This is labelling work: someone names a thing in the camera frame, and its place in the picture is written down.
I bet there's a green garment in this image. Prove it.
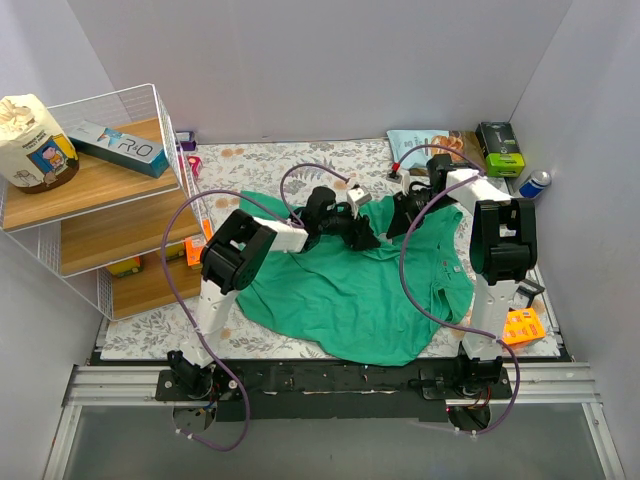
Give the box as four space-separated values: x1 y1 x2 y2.
237 206 473 366

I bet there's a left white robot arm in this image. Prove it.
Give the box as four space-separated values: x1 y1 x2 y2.
168 185 380 400

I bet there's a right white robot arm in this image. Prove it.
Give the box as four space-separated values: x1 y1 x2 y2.
387 154 537 398

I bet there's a light blue snack bag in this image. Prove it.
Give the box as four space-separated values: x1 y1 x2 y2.
387 130 486 174

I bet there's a green black box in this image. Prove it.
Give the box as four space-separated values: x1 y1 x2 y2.
475 122 525 178

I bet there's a blue energy drink can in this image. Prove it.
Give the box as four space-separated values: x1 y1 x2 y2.
517 170 552 199

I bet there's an orange box under shelf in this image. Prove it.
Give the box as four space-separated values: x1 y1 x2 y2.
184 235 207 270

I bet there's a pink box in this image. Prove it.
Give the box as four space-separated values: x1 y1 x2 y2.
187 155 202 179

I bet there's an orange box right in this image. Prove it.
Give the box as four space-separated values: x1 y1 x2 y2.
502 308 546 347

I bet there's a purple box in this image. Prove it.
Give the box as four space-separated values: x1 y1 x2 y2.
176 131 197 152

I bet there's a yellow box under shelf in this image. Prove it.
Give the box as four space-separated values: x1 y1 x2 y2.
106 256 143 278

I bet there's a white blue toothpaste box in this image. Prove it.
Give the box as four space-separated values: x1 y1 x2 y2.
68 121 169 178

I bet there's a wooden shelf unit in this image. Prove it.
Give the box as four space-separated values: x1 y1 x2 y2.
2 117 211 321

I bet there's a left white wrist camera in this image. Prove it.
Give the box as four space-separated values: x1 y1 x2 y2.
346 185 372 218

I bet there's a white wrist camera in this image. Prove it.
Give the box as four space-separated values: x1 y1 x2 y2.
387 168 411 195
346 185 372 218

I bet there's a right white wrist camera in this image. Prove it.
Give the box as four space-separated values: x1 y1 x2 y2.
387 168 411 195

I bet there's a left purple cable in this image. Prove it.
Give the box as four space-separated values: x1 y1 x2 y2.
159 163 359 452

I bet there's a black plastic frame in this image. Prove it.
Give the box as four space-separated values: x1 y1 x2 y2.
509 278 545 311

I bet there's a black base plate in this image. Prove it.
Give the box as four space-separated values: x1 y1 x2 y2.
155 351 515 422

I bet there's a white wire basket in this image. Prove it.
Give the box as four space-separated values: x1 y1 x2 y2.
0 82 216 321

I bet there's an aluminium rail frame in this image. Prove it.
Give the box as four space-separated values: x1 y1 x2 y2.
45 362 626 479

